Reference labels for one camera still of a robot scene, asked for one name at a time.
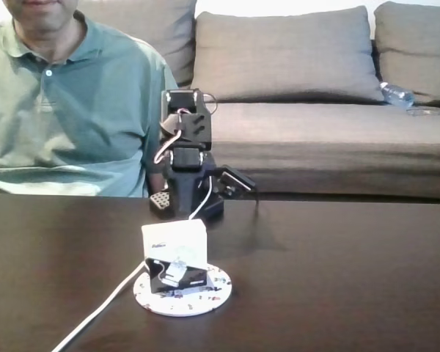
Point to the black motor controller board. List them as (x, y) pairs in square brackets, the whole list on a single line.
[(236, 181)]

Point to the clear plastic water bottle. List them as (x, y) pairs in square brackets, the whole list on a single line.
[(396, 94)]

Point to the person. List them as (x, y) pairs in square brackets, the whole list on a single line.
[(66, 121)]

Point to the round white patterned coaster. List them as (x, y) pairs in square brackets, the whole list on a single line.
[(198, 302)]

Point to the clear flat glass dish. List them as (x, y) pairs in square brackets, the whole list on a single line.
[(425, 111)]

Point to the white and black servo box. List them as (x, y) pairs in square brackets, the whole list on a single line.
[(176, 253)]

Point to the grey fabric sofa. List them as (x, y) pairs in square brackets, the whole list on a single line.
[(315, 146)]

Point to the grey sofa back cushion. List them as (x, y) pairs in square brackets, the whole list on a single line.
[(414, 47), (286, 55), (157, 33)]

